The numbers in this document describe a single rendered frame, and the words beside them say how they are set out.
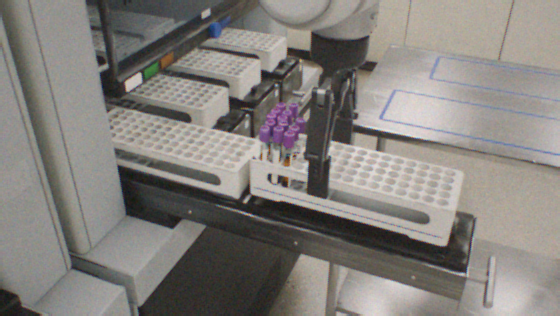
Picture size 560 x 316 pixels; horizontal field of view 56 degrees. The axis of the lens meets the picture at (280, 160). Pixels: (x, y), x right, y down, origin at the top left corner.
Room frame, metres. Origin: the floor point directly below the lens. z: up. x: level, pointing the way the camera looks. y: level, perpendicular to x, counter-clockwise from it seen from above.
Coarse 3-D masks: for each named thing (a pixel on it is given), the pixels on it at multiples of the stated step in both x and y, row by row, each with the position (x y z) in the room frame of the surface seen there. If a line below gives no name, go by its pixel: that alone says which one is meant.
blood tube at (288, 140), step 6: (288, 132) 0.63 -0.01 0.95; (288, 138) 0.62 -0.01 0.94; (288, 144) 0.62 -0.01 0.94; (288, 150) 0.62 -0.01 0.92; (288, 156) 0.62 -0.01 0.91; (288, 162) 0.62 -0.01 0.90; (282, 180) 0.63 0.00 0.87; (288, 180) 0.63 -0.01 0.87; (282, 186) 0.63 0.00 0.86; (288, 186) 0.63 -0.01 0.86
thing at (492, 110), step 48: (384, 96) 1.00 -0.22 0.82; (432, 96) 1.00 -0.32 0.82; (480, 96) 1.01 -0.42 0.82; (528, 96) 1.01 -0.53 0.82; (384, 144) 1.28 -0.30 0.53; (432, 144) 0.83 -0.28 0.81; (480, 144) 0.81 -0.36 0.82; (528, 144) 0.82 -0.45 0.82; (480, 240) 1.16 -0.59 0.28; (336, 288) 0.89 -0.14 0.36; (384, 288) 0.96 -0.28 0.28; (480, 288) 0.97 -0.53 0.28; (528, 288) 0.97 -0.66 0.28
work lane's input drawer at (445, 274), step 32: (128, 192) 0.71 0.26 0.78; (160, 192) 0.68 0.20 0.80; (192, 192) 0.67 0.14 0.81; (224, 224) 0.64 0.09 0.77; (256, 224) 0.62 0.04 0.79; (288, 224) 0.60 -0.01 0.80; (320, 224) 0.59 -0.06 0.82; (352, 224) 0.61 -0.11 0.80; (320, 256) 0.58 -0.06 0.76; (352, 256) 0.56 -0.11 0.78; (384, 256) 0.54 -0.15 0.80; (416, 256) 0.54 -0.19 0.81; (448, 256) 0.53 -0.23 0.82; (448, 288) 0.51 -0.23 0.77
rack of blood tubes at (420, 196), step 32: (256, 160) 0.64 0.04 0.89; (352, 160) 0.64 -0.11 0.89; (384, 160) 0.66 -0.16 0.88; (416, 160) 0.65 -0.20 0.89; (256, 192) 0.64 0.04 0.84; (288, 192) 0.62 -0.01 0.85; (352, 192) 0.58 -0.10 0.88; (384, 192) 0.57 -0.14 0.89; (416, 192) 0.57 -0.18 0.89; (448, 192) 0.57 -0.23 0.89; (384, 224) 0.56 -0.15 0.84; (416, 224) 0.55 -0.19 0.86; (448, 224) 0.53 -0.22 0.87
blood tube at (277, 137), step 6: (276, 126) 0.64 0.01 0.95; (276, 132) 0.63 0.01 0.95; (282, 132) 0.63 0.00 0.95; (276, 138) 0.63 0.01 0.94; (282, 138) 0.64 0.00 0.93; (276, 144) 0.63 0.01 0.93; (282, 144) 0.64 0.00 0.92; (276, 150) 0.63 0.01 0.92; (276, 156) 0.63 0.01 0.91; (276, 162) 0.63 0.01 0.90; (276, 174) 0.63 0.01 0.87; (276, 180) 0.63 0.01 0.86
